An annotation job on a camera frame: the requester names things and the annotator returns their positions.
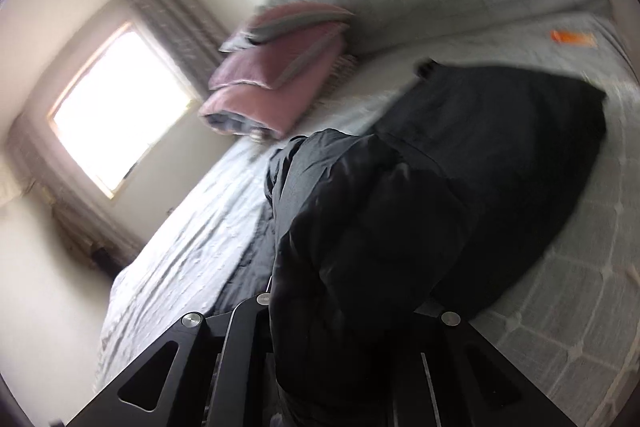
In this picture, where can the bed with grey bedspread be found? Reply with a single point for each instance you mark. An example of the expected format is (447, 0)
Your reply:
(575, 307)

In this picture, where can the large pink velvet pillow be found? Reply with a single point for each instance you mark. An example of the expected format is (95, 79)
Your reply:
(270, 62)

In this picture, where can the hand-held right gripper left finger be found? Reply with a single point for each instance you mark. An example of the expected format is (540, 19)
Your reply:
(245, 337)

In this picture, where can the window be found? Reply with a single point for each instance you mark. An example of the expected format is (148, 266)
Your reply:
(120, 112)

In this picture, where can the folded pink grey quilt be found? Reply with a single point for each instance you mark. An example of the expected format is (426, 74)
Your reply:
(260, 107)

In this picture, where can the black quilted puffer jacket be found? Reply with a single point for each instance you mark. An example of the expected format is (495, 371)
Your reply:
(375, 232)

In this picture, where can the grey patterned curtain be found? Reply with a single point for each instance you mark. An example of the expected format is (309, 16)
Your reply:
(175, 22)
(60, 207)

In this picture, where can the pink and grey pillow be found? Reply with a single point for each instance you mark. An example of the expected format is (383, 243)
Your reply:
(295, 19)

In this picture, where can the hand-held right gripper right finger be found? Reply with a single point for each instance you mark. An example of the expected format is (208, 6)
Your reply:
(425, 357)

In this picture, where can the small orange object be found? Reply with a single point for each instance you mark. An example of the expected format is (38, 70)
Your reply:
(572, 38)

